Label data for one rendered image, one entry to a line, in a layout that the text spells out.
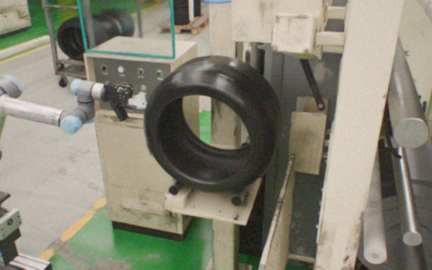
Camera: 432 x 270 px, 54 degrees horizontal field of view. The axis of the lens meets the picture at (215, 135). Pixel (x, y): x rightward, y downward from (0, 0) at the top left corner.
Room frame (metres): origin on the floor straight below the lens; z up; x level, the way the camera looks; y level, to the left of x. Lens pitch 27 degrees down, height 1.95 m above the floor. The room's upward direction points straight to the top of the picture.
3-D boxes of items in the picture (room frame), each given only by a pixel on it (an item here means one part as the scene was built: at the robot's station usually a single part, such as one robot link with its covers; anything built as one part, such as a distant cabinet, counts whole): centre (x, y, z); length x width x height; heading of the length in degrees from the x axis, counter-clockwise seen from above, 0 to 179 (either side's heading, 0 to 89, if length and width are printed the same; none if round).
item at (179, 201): (1.70, 0.13, 0.83); 0.36 x 0.09 x 0.06; 163
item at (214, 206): (1.66, 0.00, 0.80); 0.37 x 0.36 x 0.02; 73
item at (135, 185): (2.48, 0.43, 0.63); 0.56 x 0.41 x 1.27; 73
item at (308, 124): (1.76, -0.43, 1.05); 0.20 x 0.15 x 0.30; 163
